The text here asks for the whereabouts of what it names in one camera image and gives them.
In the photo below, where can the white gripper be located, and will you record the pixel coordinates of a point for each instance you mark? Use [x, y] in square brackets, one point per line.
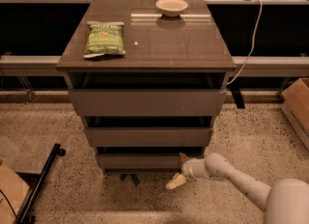
[189, 169]

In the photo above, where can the grey middle drawer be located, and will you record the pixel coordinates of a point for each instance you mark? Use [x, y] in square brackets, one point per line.
[149, 131]

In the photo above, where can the cardboard box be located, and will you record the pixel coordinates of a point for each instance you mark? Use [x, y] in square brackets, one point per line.
[296, 108]
[13, 193]

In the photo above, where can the grey bottom drawer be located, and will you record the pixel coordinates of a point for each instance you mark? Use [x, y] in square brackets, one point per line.
[144, 158]

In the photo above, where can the cardboard box right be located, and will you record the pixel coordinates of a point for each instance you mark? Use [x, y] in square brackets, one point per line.
[296, 108]

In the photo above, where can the metal rail beam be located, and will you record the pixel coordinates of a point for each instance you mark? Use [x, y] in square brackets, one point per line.
[253, 67]

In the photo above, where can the grey top drawer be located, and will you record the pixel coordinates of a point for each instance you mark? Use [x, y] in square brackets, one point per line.
[137, 94]

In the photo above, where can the green chip bag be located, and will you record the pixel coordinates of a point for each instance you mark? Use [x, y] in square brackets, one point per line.
[105, 38]

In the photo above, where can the cardboard box left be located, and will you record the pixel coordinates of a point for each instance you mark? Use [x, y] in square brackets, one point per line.
[13, 193]

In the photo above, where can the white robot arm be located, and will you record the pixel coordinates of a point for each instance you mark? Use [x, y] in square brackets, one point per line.
[286, 202]

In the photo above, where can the white bowl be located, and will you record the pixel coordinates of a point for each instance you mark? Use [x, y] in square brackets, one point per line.
[171, 8]

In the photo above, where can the black bracket leg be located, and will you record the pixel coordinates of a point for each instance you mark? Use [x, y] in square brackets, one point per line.
[236, 94]

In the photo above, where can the grey drawer cabinet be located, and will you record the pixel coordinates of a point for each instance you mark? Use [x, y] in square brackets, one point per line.
[153, 42]

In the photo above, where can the grey drawer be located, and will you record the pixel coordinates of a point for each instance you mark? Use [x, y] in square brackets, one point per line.
[144, 158]
[137, 94]
[149, 131]

